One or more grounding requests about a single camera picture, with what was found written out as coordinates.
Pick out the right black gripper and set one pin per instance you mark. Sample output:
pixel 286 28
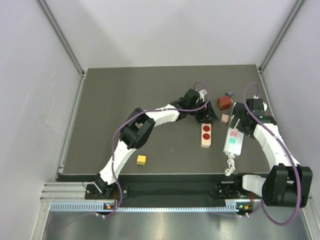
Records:
pixel 240 114

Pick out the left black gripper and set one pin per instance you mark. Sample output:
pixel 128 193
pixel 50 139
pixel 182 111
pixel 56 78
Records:
pixel 208 115

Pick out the white red power strip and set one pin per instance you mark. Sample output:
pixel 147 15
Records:
pixel 206 135

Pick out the pink USB charger plug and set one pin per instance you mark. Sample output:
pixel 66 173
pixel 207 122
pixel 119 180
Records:
pixel 225 118

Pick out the red koi fish adapter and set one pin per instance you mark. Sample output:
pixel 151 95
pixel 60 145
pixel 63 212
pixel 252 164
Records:
pixel 224 103

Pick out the white multi-socket power strip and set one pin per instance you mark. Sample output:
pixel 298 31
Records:
pixel 233 142

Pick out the yellow USB charger plug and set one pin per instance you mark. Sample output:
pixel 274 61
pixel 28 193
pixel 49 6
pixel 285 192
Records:
pixel 141 160

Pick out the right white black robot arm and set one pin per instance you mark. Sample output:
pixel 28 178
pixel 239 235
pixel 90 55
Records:
pixel 288 182

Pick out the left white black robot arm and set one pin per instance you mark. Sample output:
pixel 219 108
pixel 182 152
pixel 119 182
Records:
pixel 134 133

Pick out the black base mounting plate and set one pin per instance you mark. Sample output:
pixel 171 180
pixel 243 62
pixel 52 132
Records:
pixel 130 190

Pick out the grey slotted cable duct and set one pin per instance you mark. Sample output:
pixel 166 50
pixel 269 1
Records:
pixel 108 207

